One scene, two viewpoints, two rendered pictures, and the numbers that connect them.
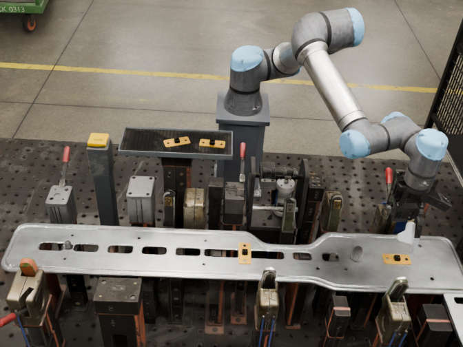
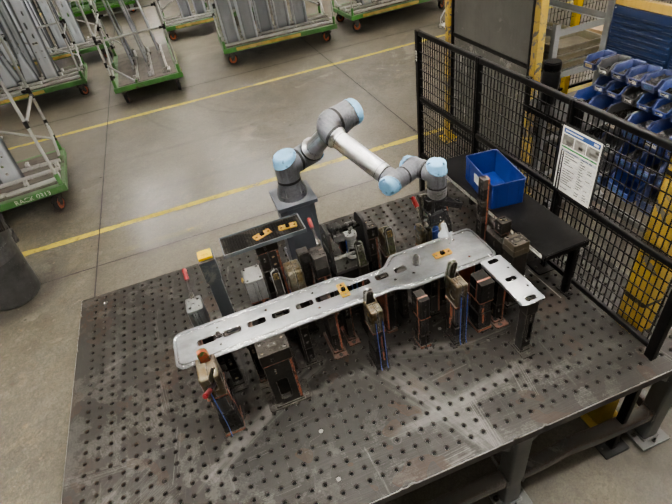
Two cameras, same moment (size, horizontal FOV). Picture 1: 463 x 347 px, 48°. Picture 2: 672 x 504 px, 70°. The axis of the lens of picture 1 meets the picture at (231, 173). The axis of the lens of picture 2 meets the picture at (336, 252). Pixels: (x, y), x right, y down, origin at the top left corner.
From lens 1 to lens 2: 0.47 m
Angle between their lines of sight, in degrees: 9
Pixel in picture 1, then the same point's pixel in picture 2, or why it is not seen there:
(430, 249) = (460, 239)
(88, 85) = (137, 234)
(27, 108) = (94, 272)
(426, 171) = (440, 185)
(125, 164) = not seen: hidden behind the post
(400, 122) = (412, 161)
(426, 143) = (433, 167)
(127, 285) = (276, 340)
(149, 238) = (273, 307)
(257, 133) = (311, 210)
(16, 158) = (126, 303)
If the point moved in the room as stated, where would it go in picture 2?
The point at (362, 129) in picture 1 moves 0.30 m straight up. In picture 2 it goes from (391, 173) to (385, 95)
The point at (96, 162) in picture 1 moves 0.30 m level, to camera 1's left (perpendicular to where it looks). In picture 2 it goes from (208, 271) to (138, 293)
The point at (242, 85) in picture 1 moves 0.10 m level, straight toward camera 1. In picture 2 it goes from (288, 178) to (293, 188)
